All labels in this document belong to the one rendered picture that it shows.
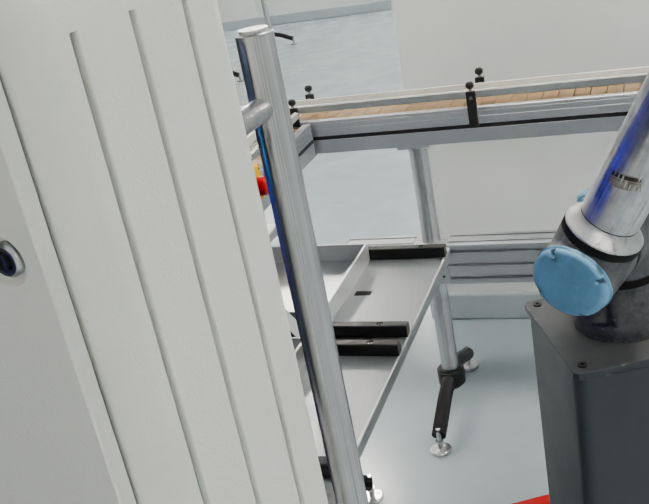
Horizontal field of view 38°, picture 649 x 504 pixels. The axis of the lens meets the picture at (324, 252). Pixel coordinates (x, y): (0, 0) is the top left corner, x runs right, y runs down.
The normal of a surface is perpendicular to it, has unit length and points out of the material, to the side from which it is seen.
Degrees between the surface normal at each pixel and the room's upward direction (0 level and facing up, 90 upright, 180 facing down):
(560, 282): 97
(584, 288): 97
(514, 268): 90
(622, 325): 72
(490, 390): 0
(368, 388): 0
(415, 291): 0
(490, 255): 90
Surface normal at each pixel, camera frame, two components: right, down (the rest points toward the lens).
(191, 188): 0.89, 0.02
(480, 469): -0.18, -0.90
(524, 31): -0.31, 0.43
